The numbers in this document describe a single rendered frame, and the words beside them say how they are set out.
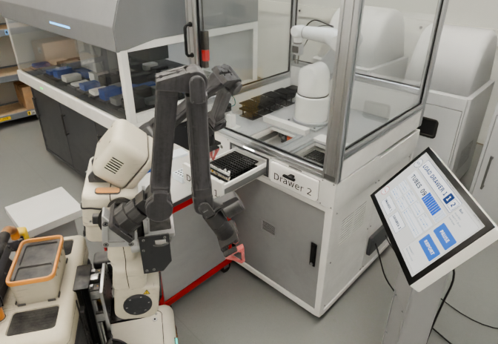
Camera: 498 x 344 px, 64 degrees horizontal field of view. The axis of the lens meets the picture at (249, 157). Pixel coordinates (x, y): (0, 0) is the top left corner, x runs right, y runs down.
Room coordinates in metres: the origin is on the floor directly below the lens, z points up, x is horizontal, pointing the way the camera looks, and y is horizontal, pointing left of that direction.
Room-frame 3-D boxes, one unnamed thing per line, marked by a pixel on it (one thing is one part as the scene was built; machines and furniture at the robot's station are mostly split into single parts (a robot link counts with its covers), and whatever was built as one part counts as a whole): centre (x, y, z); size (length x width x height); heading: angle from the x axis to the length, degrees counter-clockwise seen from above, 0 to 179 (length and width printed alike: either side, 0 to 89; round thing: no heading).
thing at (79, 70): (3.34, 1.03, 1.13); 1.78 x 1.14 x 0.45; 47
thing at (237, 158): (1.84, 0.09, 0.87); 0.22 x 0.18 x 0.06; 137
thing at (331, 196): (2.25, -0.35, 0.87); 1.02 x 0.95 x 0.14; 47
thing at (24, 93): (4.78, 2.64, 0.28); 0.41 x 0.32 x 0.28; 134
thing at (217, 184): (1.69, 0.23, 0.87); 0.29 x 0.02 x 0.11; 47
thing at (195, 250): (1.98, 0.51, 0.38); 0.62 x 0.58 x 0.76; 47
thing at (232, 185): (1.84, 0.08, 0.86); 0.40 x 0.26 x 0.06; 137
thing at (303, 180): (1.71, -0.22, 0.87); 0.29 x 0.02 x 0.11; 47
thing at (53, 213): (1.62, 1.01, 0.38); 0.30 x 0.30 x 0.76; 44
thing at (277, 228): (2.24, -0.36, 0.40); 1.03 x 0.95 x 0.80; 47
